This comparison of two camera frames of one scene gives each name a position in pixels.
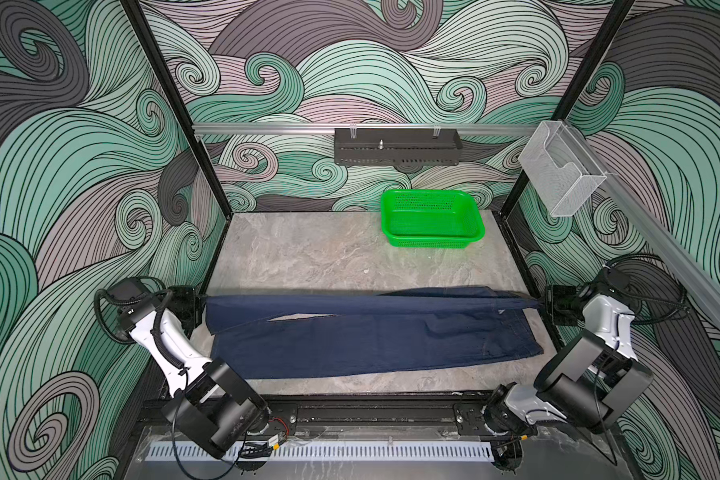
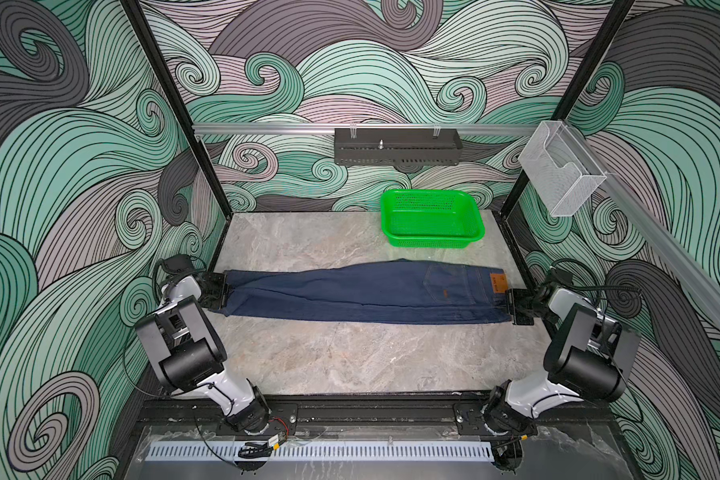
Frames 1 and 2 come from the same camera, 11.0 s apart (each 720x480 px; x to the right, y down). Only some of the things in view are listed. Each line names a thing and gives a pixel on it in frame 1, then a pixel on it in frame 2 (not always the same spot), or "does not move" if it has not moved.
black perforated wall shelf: [397, 146] does not move
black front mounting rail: [351, 411] does not move
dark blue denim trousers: [269, 336] -> [398, 291]
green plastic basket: [430, 218] does not move
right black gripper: [554, 294] -> [513, 297]
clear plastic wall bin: [560, 168] does not move
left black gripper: [193, 302] -> [222, 289]
